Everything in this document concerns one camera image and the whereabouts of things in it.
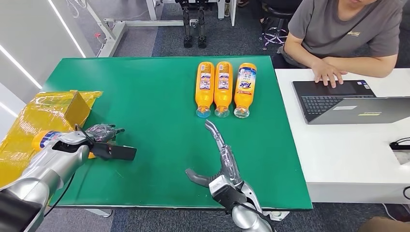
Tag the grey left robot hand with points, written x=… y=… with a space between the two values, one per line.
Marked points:
x=102 y=133

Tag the person's right hand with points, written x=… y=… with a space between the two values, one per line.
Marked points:
x=326 y=72

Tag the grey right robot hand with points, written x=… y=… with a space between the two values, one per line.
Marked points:
x=229 y=163

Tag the orange Tide detergent bottle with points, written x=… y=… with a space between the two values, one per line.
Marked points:
x=245 y=96
x=205 y=93
x=223 y=93
x=48 y=139

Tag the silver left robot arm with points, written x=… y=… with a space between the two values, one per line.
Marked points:
x=48 y=166

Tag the person's right forearm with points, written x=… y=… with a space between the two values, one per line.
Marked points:
x=300 y=51

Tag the person's left forearm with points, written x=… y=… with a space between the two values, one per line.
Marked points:
x=365 y=66

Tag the dark grey laptop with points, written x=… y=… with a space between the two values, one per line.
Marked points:
x=320 y=102

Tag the person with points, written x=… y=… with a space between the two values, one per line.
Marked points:
x=339 y=28

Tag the yellow film wrapped cardboard box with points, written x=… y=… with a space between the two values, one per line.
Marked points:
x=32 y=112

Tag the black office chair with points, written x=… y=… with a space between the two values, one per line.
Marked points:
x=280 y=11

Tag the black power plug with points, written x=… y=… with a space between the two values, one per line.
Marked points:
x=398 y=146

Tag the background humanoid robot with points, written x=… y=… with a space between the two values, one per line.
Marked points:
x=188 y=40

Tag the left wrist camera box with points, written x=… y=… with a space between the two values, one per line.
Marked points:
x=118 y=153

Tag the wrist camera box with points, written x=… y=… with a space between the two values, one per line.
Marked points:
x=229 y=197
x=118 y=153

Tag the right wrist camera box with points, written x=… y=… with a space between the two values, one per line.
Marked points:
x=229 y=197

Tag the white wall light strip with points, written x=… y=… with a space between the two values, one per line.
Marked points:
x=67 y=28
x=19 y=67

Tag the white robot gantry frame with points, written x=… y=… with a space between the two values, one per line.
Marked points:
x=144 y=23

